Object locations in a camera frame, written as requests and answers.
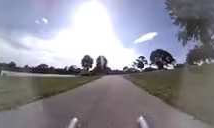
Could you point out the row of trees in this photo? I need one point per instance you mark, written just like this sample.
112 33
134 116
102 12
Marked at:
101 63

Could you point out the grey asphalt path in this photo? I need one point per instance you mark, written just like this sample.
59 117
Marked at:
105 96

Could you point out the robot's own part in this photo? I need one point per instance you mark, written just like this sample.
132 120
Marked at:
73 122
143 122

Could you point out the green grass field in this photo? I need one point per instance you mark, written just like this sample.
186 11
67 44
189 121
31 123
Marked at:
175 86
28 88

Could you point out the pale pond water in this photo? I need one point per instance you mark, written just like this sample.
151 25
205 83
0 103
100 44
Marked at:
35 74

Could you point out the large overhanging tree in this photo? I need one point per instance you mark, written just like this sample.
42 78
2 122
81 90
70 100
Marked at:
198 20

